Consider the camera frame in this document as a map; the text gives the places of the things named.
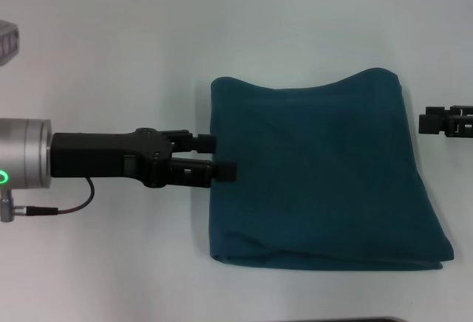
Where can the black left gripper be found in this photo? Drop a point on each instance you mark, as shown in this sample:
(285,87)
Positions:
(103,156)

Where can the teal blue printed t-shirt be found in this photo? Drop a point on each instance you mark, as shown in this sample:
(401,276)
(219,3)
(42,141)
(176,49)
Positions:
(314,174)

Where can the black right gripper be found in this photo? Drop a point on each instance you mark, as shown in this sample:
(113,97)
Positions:
(463,124)

